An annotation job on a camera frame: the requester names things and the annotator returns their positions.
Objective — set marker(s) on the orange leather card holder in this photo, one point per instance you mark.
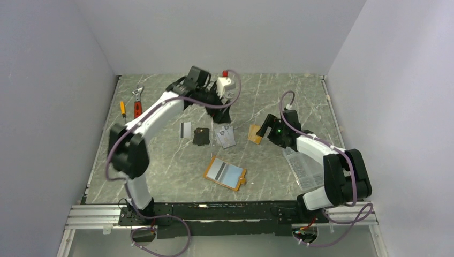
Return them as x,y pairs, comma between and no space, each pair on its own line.
225,174

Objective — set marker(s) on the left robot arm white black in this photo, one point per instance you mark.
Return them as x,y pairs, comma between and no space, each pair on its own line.
127,151

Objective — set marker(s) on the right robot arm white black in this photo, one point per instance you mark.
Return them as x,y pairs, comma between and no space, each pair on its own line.
345,177

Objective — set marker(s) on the red handled adjustable wrench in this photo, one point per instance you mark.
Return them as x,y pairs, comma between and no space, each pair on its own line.
137,111

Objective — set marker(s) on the clear plastic screw box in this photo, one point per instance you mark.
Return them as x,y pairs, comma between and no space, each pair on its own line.
308,172

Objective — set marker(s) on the black credit card stack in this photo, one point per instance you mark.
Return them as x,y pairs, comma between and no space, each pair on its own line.
201,136

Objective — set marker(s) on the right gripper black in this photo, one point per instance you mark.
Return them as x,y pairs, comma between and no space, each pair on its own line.
272,122

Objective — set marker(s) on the grey credit card stack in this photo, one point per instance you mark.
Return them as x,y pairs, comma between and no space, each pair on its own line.
225,136

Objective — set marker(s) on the small yellow screwdriver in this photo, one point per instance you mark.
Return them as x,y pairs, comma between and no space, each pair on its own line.
123,110

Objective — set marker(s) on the white striped credit card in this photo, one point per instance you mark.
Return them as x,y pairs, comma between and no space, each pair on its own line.
185,130

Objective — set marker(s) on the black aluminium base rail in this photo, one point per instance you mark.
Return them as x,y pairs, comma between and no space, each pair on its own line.
280,218

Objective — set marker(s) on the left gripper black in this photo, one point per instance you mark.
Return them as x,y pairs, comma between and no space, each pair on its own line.
220,115

